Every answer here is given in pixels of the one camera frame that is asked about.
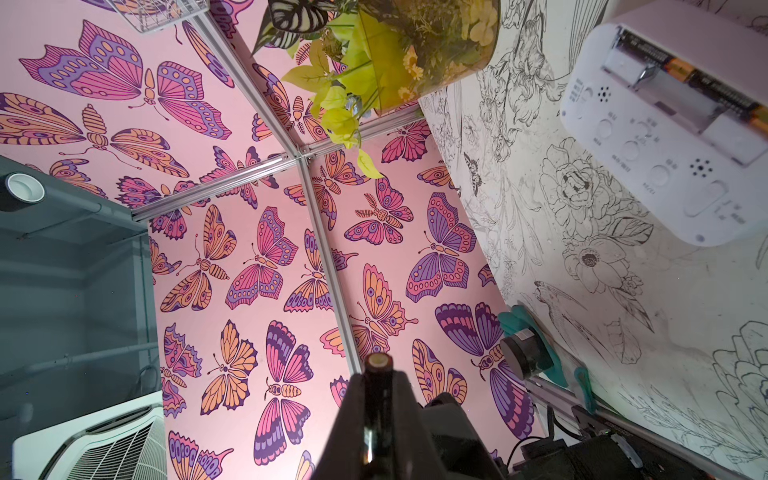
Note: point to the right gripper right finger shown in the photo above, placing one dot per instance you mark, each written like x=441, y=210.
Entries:
x=414, y=454

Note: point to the white digital alarm clock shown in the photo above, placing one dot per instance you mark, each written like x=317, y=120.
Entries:
x=696, y=167

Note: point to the grey glass cabinet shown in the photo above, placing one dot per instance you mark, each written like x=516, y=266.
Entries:
x=78, y=328

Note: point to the green plant in glass vase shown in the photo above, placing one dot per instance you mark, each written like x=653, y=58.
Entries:
x=377, y=56

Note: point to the teal rubber glove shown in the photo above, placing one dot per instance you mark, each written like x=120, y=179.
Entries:
x=551, y=374

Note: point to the white air conditioner unit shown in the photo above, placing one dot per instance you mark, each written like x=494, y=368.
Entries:
x=125, y=441

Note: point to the dark patterned leaf plant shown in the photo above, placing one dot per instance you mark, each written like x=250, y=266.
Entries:
x=287, y=22

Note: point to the black gold AAA battery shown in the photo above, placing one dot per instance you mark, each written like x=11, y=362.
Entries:
x=378, y=403
x=653, y=56
x=730, y=99

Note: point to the white wire wall basket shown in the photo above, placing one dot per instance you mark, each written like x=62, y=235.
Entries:
x=148, y=16

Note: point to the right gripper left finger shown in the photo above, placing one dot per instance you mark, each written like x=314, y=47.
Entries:
x=342, y=457

